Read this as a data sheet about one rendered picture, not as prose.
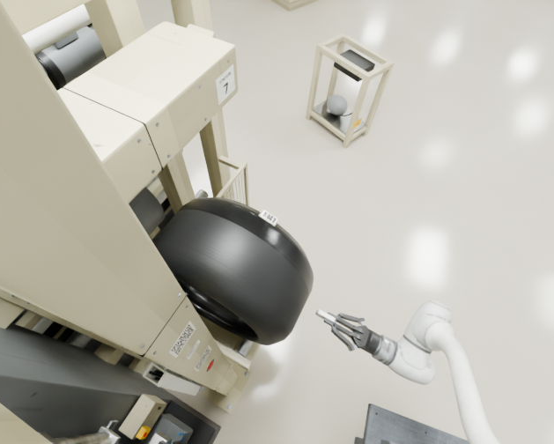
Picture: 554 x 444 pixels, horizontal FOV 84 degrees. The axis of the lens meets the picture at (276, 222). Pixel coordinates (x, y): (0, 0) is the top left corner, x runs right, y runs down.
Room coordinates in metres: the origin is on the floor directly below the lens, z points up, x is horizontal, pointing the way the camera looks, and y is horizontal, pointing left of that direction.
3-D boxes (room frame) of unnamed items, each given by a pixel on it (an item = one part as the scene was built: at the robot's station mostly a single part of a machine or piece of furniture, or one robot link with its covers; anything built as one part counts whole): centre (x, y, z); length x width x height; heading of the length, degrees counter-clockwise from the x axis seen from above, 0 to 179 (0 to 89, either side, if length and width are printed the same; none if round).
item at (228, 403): (0.15, 0.25, 0.01); 0.27 x 0.27 x 0.02; 66
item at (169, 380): (0.06, 0.25, 1.19); 0.05 x 0.04 x 0.48; 66
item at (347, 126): (2.69, -0.55, 0.40); 0.60 x 0.35 x 0.80; 45
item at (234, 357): (0.23, 0.24, 0.90); 0.40 x 0.03 x 0.10; 66
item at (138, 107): (0.63, 0.39, 1.71); 0.61 x 0.25 x 0.15; 156
